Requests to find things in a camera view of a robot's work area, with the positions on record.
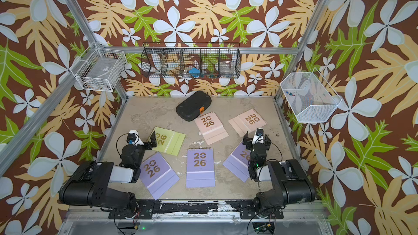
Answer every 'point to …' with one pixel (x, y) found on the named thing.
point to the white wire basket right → (312, 98)
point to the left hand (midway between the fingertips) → (145, 130)
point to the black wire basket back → (191, 60)
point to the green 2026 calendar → (167, 141)
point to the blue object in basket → (195, 72)
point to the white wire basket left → (99, 69)
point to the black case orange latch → (193, 105)
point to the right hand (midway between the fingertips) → (256, 132)
